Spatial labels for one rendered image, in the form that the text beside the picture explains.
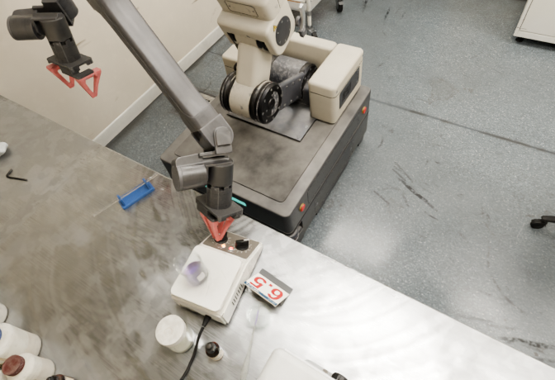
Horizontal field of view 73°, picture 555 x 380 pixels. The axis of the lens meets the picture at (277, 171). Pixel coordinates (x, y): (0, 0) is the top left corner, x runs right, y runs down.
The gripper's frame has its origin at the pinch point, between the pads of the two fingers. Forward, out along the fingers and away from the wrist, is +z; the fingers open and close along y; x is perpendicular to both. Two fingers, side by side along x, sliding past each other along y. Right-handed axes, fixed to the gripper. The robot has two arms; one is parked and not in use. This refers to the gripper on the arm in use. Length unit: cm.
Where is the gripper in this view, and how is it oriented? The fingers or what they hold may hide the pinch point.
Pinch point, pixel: (217, 236)
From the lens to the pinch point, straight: 90.6
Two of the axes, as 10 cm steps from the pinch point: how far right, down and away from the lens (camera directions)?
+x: 7.5, -2.2, 6.2
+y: 6.5, 3.8, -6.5
